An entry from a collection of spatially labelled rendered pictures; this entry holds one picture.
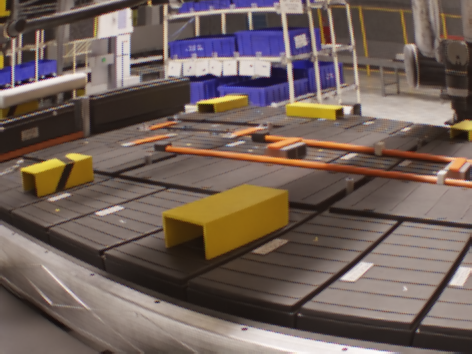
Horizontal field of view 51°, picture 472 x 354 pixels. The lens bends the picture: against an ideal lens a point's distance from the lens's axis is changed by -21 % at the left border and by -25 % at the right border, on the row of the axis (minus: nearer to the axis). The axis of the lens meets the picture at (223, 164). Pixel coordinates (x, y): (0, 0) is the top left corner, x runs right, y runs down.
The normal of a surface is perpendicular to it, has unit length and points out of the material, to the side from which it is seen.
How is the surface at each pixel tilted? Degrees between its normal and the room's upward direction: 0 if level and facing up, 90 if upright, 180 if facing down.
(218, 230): 90
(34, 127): 90
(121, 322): 90
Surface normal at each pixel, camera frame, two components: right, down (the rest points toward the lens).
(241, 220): 0.75, 0.11
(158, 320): -0.63, 0.20
